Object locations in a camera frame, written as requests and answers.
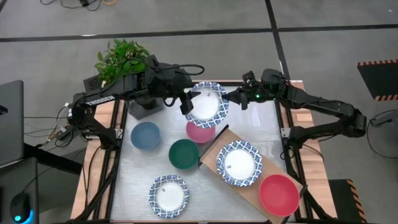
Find wooden table side board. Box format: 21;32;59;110
70;99;125;220
278;80;338;218

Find floor cables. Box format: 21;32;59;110
40;0;118;12

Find cable bundle beside table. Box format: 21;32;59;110
24;102;91;150

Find black fan box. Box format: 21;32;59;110
83;74;108;93

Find black floor cable loop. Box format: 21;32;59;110
366;108;398;160

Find green leafy plant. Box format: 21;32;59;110
94;39;150;85

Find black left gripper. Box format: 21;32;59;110
152;63;202;115

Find green bowl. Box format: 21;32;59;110
168;138;200;170

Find blue patterned paper plate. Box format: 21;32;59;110
216;139;264;187
148;174;190;219
185;81;230;129

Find black desk leg bar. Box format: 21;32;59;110
23;142;83;175

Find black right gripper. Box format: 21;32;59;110
221;81;274;111

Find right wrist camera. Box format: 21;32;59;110
242;70;257;84

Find black metal table frame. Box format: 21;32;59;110
67;80;335;224

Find black hazard striped floor mat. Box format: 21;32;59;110
356;59;398;102
328;179;368;224

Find red bowl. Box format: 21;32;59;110
259;174;300;217

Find grey floor device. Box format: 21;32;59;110
369;111;398;128

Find blue bowl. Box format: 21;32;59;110
130;121;161;151

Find wooden shelf with black legs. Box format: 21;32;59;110
197;124;308;224

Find pink bowl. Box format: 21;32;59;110
185;120;216;144

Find black desk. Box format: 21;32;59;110
0;157;40;224

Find grey plant pot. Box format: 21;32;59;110
126;95;165;121

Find grey laptop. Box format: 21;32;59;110
0;80;25;167

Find black mouse with blue light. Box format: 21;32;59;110
9;192;34;224

